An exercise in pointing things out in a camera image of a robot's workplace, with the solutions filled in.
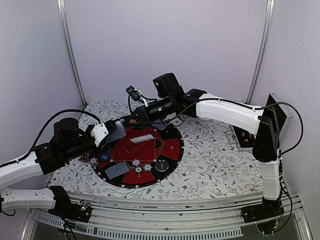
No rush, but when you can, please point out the diamonds number card face-up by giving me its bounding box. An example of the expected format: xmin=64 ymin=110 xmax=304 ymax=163
xmin=130 ymin=134 xmax=155 ymax=144

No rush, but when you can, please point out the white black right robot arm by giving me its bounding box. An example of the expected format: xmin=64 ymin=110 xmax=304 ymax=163
xmin=126 ymin=73 xmax=296 ymax=222

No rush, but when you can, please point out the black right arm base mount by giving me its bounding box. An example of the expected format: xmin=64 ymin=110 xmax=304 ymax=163
xmin=240 ymin=196 xmax=293 ymax=236

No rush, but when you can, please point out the right aluminium frame post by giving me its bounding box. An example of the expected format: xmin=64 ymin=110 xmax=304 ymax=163
xmin=245 ymin=0 xmax=275 ymax=104

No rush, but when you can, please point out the aluminium front rail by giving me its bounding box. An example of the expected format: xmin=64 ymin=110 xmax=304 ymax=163
xmin=21 ymin=192 xmax=312 ymax=240

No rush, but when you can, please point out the blue playing card deck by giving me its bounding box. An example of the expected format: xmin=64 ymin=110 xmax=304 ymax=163
xmin=101 ymin=120 xmax=126 ymax=145

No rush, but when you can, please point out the aluminium poker chip case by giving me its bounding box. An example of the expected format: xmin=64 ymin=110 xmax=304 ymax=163
xmin=226 ymin=104 xmax=292 ymax=152

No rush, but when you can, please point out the round red black poker mat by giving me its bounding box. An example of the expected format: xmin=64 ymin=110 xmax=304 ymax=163
xmin=87 ymin=117 xmax=184 ymax=189

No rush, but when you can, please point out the orange big blind button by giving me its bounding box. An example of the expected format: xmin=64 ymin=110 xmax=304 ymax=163
xmin=129 ymin=119 xmax=137 ymax=124

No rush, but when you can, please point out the left aluminium frame post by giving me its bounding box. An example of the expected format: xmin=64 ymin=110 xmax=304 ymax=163
xmin=56 ymin=0 xmax=88 ymax=107

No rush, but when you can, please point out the floral white table cloth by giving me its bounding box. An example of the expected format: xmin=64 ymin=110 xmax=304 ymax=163
xmin=51 ymin=98 xmax=280 ymax=201

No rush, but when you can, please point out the blue small blind button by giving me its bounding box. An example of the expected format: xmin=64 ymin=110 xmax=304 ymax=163
xmin=100 ymin=155 xmax=109 ymax=162

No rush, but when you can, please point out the aluminium frame post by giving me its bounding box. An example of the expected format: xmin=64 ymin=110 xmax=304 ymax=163
xmin=245 ymin=0 xmax=275 ymax=104
xmin=56 ymin=0 xmax=88 ymax=107

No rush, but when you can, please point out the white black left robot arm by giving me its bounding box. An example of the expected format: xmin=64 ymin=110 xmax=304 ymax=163
xmin=0 ymin=117 xmax=110 ymax=222

